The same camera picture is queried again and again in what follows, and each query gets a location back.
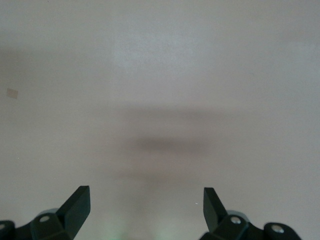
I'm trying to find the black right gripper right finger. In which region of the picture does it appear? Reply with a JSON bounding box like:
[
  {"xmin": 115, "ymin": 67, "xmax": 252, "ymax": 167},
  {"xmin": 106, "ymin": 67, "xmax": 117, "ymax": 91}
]
[{"xmin": 199, "ymin": 187, "xmax": 304, "ymax": 240}]

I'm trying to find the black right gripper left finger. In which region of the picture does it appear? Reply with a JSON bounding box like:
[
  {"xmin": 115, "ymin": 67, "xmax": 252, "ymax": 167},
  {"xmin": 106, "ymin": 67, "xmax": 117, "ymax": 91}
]
[{"xmin": 0, "ymin": 185, "xmax": 91, "ymax": 240}]

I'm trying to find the clear tape patch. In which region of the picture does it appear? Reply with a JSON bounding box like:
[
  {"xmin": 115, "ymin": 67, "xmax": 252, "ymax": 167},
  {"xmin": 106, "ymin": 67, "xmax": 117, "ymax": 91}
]
[{"xmin": 6, "ymin": 88, "xmax": 19, "ymax": 100}]

